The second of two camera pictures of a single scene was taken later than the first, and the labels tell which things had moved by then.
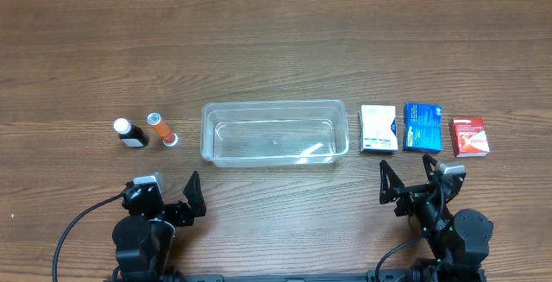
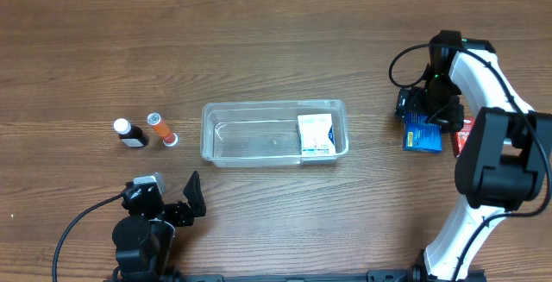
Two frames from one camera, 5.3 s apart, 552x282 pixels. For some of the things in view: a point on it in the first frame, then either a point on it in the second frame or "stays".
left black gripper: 173,209 stays
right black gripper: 412,190 -> 425,112
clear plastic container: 274,133 stays
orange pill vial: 167,136 stays
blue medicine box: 423,128 stays
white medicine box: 376,133 -> 314,131
